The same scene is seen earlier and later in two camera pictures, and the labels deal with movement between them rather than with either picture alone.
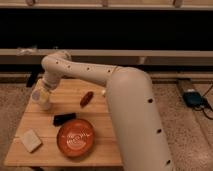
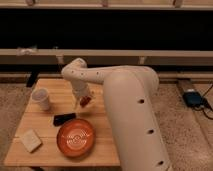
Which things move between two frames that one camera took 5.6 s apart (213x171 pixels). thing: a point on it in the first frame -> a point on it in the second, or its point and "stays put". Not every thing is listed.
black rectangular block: (61, 118) stays put
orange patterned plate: (75, 138) stays put
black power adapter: (193, 99) stays put
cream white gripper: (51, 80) -> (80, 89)
